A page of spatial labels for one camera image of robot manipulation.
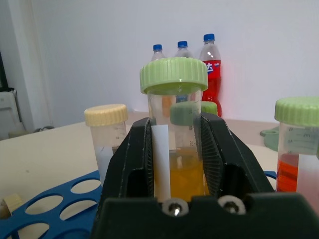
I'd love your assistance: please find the white appliance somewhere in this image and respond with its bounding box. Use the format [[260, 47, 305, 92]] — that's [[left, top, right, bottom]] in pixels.
[[0, 89, 26, 140]]

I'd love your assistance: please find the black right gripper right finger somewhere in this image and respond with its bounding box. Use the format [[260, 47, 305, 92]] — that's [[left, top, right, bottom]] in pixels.
[[193, 112, 276, 200]]

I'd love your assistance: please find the clear bottle with blue cap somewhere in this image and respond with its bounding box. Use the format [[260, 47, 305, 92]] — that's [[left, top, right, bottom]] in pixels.
[[174, 40, 194, 59], [151, 44, 165, 62]]

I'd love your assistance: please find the green-capped test tube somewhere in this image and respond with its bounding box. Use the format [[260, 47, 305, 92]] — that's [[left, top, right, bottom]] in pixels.
[[169, 100, 219, 125]]

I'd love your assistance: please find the green-capped tube with red liquid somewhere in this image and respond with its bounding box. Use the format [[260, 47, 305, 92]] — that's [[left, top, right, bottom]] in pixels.
[[274, 96, 319, 194]]

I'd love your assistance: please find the cream-capped clear test tube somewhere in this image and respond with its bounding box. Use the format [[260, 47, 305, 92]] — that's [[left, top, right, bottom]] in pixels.
[[83, 104, 128, 188], [0, 193, 22, 220]]

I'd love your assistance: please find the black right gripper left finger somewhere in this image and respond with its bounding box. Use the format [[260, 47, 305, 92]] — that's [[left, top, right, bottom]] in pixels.
[[100, 118, 157, 200]]

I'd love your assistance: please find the dark cable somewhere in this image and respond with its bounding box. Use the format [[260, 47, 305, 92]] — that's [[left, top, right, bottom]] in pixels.
[[31, 125, 55, 133]]

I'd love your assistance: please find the blue test tube rack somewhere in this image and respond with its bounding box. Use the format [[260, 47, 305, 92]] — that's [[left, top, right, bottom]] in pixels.
[[0, 170, 278, 239]]

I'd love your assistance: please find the green-capped tube with yellow liquid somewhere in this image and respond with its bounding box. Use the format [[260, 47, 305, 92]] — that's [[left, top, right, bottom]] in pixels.
[[139, 56, 210, 203]]

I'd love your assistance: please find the red soda bottle, blue cap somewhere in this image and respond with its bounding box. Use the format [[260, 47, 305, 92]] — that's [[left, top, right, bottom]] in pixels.
[[198, 33, 223, 118]]

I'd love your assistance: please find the pale green plastic holder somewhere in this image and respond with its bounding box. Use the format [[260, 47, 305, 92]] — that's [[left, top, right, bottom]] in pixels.
[[259, 125, 282, 152]]

